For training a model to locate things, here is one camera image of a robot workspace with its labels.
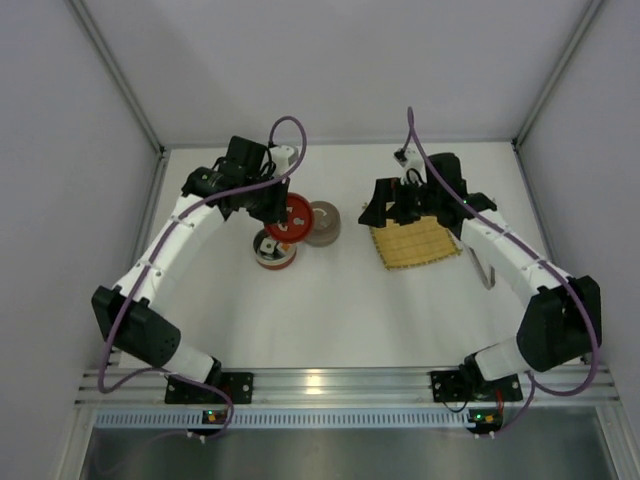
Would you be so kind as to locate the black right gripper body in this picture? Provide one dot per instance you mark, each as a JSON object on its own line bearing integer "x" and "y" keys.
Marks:
{"x": 395, "y": 203}

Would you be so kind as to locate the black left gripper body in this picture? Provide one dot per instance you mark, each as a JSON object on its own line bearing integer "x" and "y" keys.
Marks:
{"x": 273, "y": 209}

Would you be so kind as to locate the red round lid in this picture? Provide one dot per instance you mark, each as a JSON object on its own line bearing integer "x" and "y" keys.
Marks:
{"x": 298, "y": 224}

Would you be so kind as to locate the beige steel container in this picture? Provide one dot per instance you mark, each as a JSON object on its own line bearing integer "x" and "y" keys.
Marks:
{"x": 323, "y": 234}

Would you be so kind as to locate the beige round lid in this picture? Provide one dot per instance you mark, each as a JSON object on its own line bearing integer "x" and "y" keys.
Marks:
{"x": 326, "y": 216}

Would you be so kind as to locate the steel tongs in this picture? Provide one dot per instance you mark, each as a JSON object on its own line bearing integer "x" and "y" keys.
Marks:
{"x": 485, "y": 272}

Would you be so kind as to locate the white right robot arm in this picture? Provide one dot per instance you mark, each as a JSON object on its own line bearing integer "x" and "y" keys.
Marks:
{"x": 562, "y": 313}

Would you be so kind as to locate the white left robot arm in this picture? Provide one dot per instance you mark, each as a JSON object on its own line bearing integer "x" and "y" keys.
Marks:
{"x": 131, "y": 314}

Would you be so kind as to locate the bamboo mat tray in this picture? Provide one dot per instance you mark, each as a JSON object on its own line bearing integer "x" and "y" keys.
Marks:
{"x": 414, "y": 245}

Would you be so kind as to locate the red steel container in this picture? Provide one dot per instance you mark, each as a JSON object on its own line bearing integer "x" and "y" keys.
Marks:
{"x": 279, "y": 260}

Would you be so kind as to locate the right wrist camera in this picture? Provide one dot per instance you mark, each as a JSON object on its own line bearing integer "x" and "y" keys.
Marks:
{"x": 409, "y": 159}

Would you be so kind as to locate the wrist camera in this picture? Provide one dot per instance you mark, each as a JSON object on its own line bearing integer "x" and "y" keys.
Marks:
{"x": 284, "y": 157}
{"x": 409, "y": 159}

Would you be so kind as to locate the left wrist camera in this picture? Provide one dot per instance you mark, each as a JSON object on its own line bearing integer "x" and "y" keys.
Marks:
{"x": 284, "y": 157}

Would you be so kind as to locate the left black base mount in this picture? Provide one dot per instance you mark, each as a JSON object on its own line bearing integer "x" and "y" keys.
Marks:
{"x": 236, "y": 385}

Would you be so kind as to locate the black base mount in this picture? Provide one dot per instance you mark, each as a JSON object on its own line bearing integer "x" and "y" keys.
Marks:
{"x": 450, "y": 386}
{"x": 236, "y": 385}

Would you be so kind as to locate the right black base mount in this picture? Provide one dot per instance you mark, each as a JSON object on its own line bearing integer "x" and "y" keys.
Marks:
{"x": 450, "y": 386}

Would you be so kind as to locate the left aluminium frame post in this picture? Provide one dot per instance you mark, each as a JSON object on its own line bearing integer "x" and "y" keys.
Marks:
{"x": 98, "y": 42}

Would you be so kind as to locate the aluminium frame post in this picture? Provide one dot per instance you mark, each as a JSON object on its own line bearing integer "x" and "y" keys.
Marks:
{"x": 587, "y": 18}
{"x": 98, "y": 42}

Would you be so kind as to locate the slotted cable duct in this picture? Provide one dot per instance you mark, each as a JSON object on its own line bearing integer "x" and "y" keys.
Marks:
{"x": 298, "y": 418}

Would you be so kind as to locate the right aluminium frame post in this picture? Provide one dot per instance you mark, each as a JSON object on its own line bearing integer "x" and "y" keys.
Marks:
{"x": 587, "y": 18}

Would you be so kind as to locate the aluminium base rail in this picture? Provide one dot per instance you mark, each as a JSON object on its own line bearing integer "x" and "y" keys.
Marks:
{"x": 354, "y": 387}

